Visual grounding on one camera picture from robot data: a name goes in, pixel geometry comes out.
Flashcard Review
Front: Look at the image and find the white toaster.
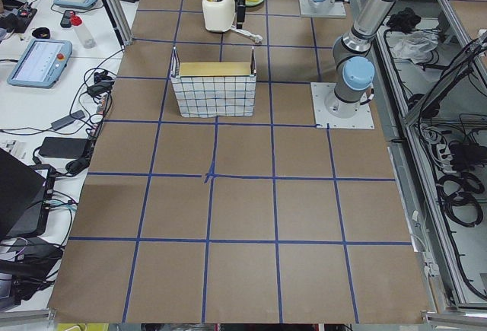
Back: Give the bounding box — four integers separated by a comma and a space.
202, 0, 235, 33

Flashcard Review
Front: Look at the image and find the clear squeeze bottle red cap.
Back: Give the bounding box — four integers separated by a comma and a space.
70, 14, 96, 49

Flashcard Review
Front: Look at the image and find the left teach pendant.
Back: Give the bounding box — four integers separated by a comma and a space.
7, 39, 72, 89

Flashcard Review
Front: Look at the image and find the white toaster power cord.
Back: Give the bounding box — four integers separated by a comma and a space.
228, 24, 264, 46

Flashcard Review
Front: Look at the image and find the wire basket with wooden shelf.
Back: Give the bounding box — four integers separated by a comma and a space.
170, 48, 257, 119

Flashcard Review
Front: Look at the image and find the aluminium frame post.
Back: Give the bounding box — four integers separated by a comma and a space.
102, 0, 133, 48

